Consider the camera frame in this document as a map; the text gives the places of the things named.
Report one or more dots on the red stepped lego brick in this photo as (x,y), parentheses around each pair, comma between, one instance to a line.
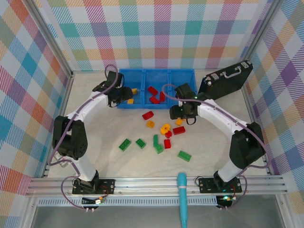
(167,143)

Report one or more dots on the small green lego brick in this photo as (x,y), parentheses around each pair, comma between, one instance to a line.
(140,143)

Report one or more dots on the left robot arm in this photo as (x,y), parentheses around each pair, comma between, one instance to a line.
(69,140)

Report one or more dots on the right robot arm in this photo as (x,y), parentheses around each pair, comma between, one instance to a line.
(247,147)

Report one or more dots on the small yellow lego brick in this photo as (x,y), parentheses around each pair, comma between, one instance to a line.
(178,122)

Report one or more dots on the yellow rounded lego piece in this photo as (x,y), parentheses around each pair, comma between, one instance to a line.
(165,128)

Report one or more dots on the blue three-compartment bin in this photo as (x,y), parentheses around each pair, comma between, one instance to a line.
(156,78)

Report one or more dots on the small red rounded lego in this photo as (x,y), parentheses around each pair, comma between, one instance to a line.
(168,134)

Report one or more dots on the black briefcase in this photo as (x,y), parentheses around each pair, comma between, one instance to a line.
(228,83)

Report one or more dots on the teal marker pen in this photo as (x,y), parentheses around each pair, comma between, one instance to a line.
(182,190)

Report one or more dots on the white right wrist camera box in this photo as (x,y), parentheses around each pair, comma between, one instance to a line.
(181,103)

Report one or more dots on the aluminium frame side rail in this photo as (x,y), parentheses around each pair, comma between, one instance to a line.
(249,107)
(63,107)

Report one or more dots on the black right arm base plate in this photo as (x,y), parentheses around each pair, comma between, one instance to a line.
(206,185)

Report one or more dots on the aluminium frame post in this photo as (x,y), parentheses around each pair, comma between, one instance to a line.
(52,39)
(261,31)

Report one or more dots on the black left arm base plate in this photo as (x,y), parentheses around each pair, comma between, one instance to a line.
(104,186)

